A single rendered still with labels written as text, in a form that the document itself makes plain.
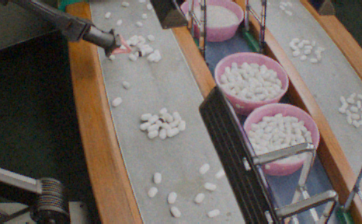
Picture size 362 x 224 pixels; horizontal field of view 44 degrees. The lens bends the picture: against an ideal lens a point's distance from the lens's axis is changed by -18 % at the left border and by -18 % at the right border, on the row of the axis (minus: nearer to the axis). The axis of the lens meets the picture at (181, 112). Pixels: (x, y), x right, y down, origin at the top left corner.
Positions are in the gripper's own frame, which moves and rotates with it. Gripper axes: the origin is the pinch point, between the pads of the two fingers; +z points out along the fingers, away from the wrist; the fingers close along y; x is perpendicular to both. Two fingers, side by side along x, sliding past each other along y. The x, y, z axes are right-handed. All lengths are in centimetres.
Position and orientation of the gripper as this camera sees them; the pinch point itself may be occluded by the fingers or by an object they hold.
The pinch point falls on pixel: (129, 50)
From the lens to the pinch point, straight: 182.5
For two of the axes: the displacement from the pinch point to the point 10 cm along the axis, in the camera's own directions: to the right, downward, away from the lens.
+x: -6.1, 6.8, 4.1
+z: 7.4, 3.1, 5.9
